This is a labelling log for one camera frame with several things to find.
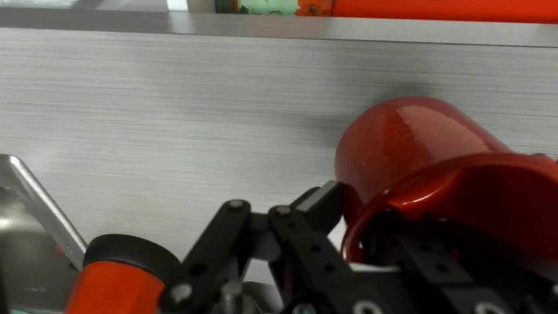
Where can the stainless steel sink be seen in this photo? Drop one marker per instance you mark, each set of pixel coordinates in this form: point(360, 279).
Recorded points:
point(29, 245)

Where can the orange patterned packet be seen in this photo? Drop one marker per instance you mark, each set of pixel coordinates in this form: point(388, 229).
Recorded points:
point(315, 7)

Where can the green packet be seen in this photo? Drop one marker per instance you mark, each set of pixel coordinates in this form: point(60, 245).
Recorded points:
point(268, 6)

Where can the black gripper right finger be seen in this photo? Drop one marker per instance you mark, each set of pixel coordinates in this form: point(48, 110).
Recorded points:
point(437, 267)

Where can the red cup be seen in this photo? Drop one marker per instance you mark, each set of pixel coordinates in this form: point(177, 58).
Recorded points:
point(407, 145)

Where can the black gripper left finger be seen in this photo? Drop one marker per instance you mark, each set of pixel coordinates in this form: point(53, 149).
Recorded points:
point(302, 250)

